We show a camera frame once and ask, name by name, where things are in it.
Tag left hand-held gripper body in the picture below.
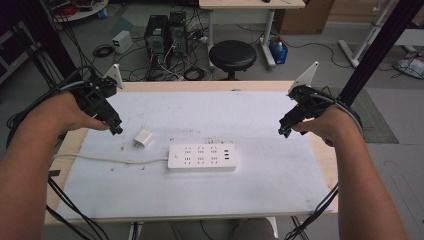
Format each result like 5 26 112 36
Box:
68 63 125 131

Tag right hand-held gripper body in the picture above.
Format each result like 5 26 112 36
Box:
279 61 338 132

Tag white charger plug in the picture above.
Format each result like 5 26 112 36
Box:
132 129 155 149

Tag white power strip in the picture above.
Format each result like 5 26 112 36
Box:
166 142 238 173

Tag person's left hand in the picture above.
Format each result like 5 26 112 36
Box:
33 90 111 134

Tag person's right hand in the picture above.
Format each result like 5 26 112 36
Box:
290 105 358 148

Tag blue box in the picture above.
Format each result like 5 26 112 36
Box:
268 35 289 65

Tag white power supply box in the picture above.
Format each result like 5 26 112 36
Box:
111 29 134 55

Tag grey floor mat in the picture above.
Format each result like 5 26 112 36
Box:
319 87 400 145

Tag black computer tower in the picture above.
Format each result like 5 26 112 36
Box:
143 14 170 73
167 10 188 61

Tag white mat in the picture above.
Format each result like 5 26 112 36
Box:
55 90 334 222

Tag cardboard box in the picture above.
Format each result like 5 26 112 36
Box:
275 0 336 35

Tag black round stool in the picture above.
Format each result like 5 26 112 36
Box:
208 39 258 81

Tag black metal stand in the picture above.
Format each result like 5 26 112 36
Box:
337 0 424 107

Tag round white table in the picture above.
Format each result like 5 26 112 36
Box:
43 0 110 24

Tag white-legged wooden desk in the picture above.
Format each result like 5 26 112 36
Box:
198 0 306 69

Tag white power strip cable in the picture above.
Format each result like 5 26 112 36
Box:
52 152 170 166

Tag coiled black cable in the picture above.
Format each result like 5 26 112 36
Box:
92 43 115 59

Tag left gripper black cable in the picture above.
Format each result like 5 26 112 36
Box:
5 65 101 148

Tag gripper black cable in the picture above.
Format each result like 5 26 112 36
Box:
5 65 101 148
283 93 364 240

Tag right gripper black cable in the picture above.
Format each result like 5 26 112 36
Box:
283 93 364 240

